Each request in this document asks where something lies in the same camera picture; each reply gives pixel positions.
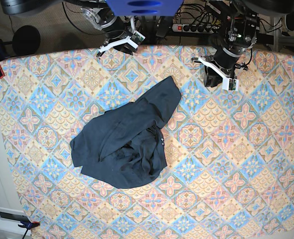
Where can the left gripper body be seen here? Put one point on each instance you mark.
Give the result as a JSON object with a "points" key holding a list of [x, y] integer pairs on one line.
{"points": [[226, 58]]}

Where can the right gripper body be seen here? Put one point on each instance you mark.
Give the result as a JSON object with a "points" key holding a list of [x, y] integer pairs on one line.
{"points": [[116, 32]]}

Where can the dark navy t-shirt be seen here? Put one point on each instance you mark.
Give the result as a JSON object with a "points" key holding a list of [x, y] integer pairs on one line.
{"points": [[124, 147]]}

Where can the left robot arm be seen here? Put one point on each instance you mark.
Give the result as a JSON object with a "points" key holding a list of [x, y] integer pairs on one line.
{"points": [[237, 32]]}

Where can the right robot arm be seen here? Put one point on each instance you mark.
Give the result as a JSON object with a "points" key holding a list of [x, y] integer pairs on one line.
{"points": [[99, 13]]}

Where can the white power strip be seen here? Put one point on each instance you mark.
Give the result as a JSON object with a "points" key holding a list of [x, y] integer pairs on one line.
{"points": [[187, 28]]}

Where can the blue orange clamp bottom left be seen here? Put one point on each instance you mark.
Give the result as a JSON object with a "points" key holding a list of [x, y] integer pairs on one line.
{"points": [[25, 225]]}

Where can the white floor vent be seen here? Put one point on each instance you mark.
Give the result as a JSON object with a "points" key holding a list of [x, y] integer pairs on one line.
{"points": [[10, 219]]}

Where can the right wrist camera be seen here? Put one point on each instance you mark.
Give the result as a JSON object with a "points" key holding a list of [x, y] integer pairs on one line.
{"points": [[138, 38]]}

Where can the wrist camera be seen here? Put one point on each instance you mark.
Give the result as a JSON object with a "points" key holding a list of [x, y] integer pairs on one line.
{"points": [[230, 84], [138, 38]]}

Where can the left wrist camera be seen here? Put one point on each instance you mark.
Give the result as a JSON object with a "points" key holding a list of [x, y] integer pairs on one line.
{"points": [[230, 84]]}

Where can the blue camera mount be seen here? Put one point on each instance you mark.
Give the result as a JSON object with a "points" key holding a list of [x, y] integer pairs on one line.
{"points": [[144, 7]]}

